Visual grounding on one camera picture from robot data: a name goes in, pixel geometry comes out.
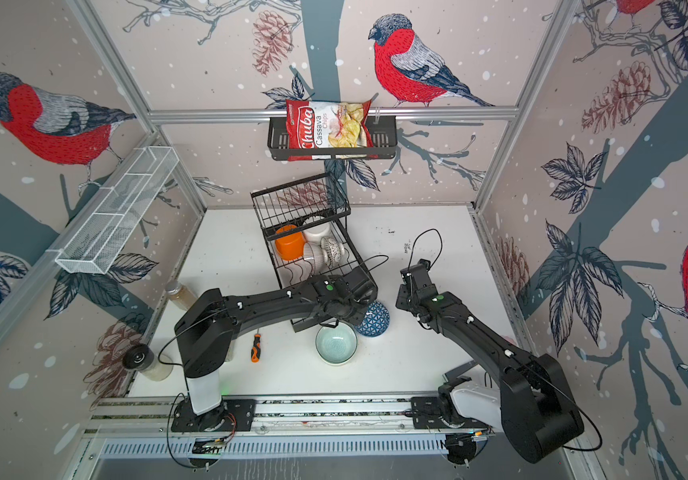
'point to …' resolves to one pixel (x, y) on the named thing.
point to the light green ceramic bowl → (336, 346)
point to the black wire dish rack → (293, 203)
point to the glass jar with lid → (180, 295)
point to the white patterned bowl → (332, 251)
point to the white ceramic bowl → (314, 235)
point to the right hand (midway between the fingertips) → (404, 299)
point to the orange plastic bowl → (290, 248)
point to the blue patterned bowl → (376, 320)
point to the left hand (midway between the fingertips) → (361, 315)
